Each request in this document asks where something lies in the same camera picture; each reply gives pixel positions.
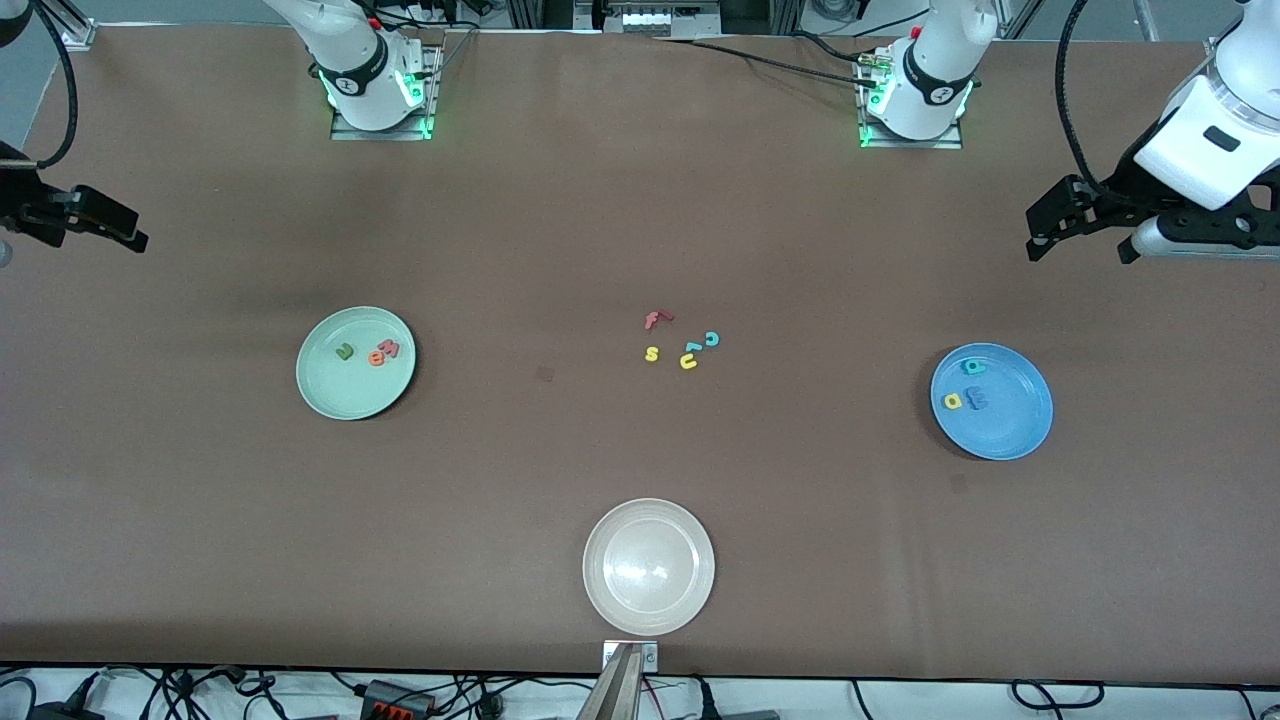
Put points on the black power adapter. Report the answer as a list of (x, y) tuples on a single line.
[(60, 712)]

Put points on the red foam letter f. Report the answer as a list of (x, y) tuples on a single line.
[(652, 322)]

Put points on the aluminium profile bar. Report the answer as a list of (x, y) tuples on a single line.
[(615, 695)]

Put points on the black red power strip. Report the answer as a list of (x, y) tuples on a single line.
[(395, 700)]

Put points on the cream plate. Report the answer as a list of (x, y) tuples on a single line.
[(648, 567)]

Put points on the blue plate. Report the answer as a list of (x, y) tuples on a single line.
[(1010, 425)]

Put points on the small metal bracket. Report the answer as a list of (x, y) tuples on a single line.
[(650, 657)]

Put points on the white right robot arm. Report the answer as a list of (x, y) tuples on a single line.
[(350, 70)]

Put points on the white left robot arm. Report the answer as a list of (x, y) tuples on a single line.
[(935, 70)]

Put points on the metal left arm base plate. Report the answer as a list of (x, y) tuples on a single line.
[(950, 142)]

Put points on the green plate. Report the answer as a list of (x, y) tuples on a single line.
[(350, 385)]

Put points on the grey metal equipment box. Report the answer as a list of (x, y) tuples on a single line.
[(650, 20)]

